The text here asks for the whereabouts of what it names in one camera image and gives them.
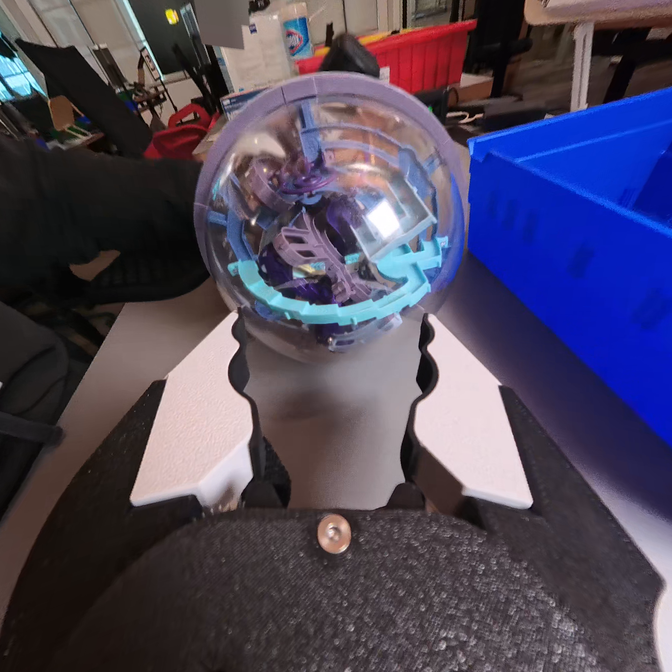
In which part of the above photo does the white desk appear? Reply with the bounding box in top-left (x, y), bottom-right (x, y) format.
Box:
top-left (525, 0), bottom-right (672, 111)

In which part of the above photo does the red plastic bin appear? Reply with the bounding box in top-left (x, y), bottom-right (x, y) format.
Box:
top-left (296, 20), bottom-right (477, 95)

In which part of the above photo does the white wipes canister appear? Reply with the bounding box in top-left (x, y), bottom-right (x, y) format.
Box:
top-left (282, 2), bottom-right (316, 61)

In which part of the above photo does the clear plastic maze ball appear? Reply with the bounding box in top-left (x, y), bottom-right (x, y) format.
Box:
top-left (193, 72), bottom-right (467, 364)

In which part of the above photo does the black office chair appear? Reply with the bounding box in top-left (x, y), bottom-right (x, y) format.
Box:
top-left (0, 299), bottom-right (113, 515)

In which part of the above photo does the black computer monitor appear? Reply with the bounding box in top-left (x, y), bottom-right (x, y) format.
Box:
top-left (16, 39), bottom-right (153, 155)

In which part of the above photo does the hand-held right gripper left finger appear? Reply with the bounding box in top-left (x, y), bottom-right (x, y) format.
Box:
top-left (129, 309), bottom-right (263, 509)

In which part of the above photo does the blue plastic bin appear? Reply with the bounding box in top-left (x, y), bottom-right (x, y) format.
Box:
top-left (466, 86), bottom-right (672, 447)

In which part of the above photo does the blue glove box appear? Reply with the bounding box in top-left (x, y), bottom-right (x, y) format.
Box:
top-left (220, 86), bottom-right (274, 119)

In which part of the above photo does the person's left forearm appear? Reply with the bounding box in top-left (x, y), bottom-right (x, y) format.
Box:
top-left (0, 134), bottom-right (208, 295)

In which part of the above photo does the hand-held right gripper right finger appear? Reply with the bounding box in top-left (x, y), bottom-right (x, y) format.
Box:
top-left (404, 312), bottom-right (534, 512)

